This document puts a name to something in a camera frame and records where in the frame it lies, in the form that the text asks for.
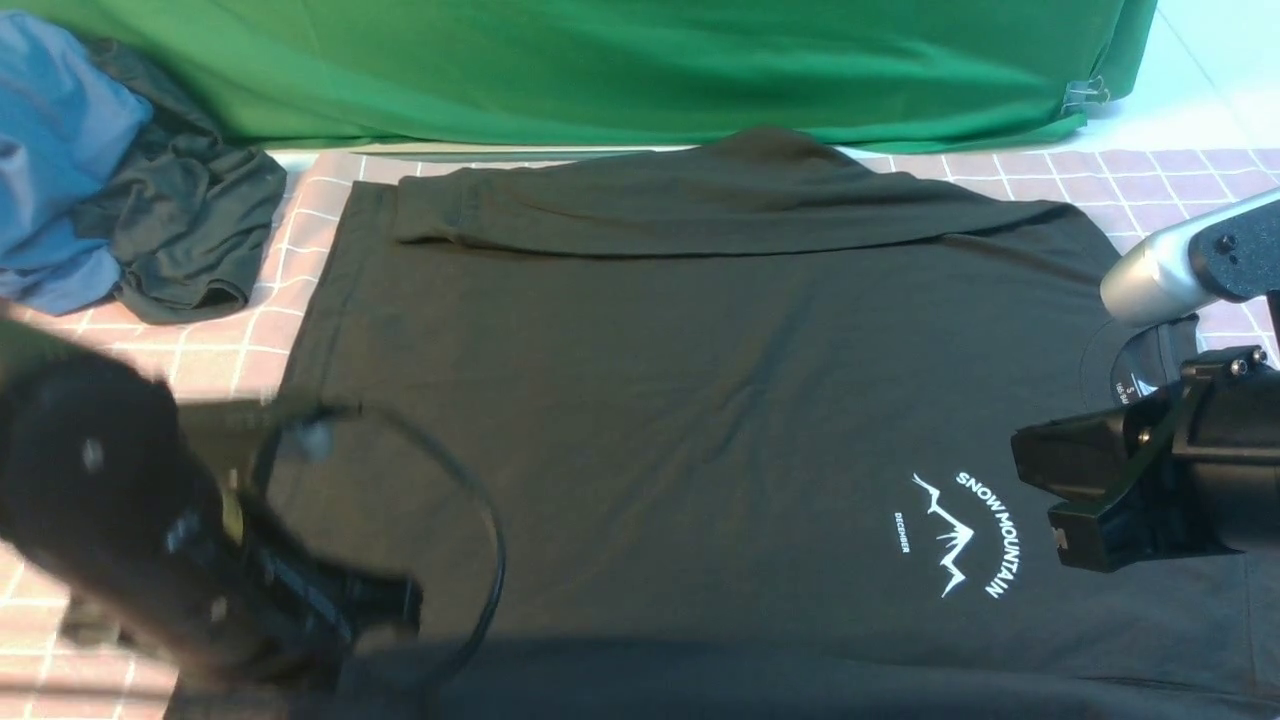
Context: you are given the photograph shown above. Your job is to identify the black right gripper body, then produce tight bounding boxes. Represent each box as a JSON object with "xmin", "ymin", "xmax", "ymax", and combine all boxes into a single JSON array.
[{"xmin": 1130, "ymin": 346, "xmax": 1279, "ymax": 561}]

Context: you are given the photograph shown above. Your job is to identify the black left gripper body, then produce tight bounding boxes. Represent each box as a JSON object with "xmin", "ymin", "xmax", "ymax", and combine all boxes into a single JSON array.
[{"xmin": 232, "ymin": 500, "xmax": 422, "ymax": 691}]

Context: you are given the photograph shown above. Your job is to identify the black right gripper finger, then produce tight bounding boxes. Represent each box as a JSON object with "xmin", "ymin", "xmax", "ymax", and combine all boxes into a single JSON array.
[
  {"xmin": 1047, "ymin": 489, "xmax": 1216, "ymax": 573},
  {"xmin": 1010, "ymin": 413, "xmax": 1151, "ymax": 501}
]

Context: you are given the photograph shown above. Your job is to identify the dark gray long-sleeve top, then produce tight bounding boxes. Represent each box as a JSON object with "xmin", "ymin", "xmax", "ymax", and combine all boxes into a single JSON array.
[{"xmin": 278, "ymin": 129, "xmax": 1277, "ymax": 719}]

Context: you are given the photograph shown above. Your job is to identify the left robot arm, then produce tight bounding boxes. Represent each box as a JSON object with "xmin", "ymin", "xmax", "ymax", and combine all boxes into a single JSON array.
[{"xmin": 1, "ymin": 318, "xmax": 422, "ymax": 685}]

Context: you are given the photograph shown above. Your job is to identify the metal binder clip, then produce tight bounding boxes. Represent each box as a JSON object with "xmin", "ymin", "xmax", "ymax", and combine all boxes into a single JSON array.
[{"xmin": 1060, "ymin": 76, "xmax": 1111, "ymax": 117}]

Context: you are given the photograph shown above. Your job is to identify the dark crumpled garment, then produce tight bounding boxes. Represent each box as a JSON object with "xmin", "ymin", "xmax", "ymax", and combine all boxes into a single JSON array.
[{"xmin": 72, "ymin": 38, "xmax": 288, "ymax": 325}]

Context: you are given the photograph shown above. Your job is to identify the green backdrop cloth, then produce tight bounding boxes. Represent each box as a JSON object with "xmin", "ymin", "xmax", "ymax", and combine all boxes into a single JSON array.
[{"xmin": 3, "ymin": 1, "xmax": 1157, "ymax": 154}]

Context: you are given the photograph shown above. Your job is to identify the blue crumpled garment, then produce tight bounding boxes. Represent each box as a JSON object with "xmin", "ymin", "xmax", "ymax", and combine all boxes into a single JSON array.
[{"xmin": 1, "ymin": 10, "xmax": 154, "ymax": 315}]

